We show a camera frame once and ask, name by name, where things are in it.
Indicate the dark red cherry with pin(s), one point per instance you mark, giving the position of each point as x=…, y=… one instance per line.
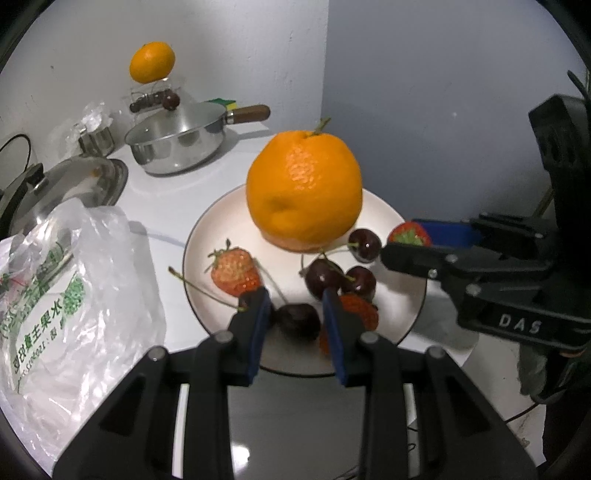
x=362, y=281
x=323, y=279
x=300, y=321
x=364, y=244

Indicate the yellow green sponge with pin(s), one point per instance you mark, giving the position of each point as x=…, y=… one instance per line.
x=221, y=104

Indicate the red strawberry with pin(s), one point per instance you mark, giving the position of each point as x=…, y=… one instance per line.
x=408, y=235
x=235, y=274
x=360, y=314

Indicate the white plate with black rim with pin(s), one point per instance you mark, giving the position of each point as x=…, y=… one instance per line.
x=221, y=221

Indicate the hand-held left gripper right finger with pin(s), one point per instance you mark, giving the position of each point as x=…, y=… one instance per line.
x=332, y=337

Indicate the crumpled clear plastic bag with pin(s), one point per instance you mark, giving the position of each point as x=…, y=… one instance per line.
x=92, y=117

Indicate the large steel wok lid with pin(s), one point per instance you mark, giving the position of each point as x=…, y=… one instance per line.
x=83, y=180

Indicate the steel cups in plastic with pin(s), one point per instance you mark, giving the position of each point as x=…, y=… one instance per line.
x=99, y=141

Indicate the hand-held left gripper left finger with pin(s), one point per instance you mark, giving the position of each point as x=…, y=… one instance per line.
x=258, y=332

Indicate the large orange with stem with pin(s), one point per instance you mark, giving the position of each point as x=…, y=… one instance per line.
x=304, y=189

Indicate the clear plastic bag green print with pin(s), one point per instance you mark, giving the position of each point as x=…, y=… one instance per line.
x=106, y=277

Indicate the clear plastic fruit box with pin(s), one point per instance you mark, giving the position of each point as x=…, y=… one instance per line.
x=150, y=94

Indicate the round orange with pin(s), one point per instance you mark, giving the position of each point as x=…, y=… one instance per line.
x=152, y=62

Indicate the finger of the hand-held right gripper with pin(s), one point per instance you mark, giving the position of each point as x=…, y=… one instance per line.
x=452, y=232
x=415, y=261

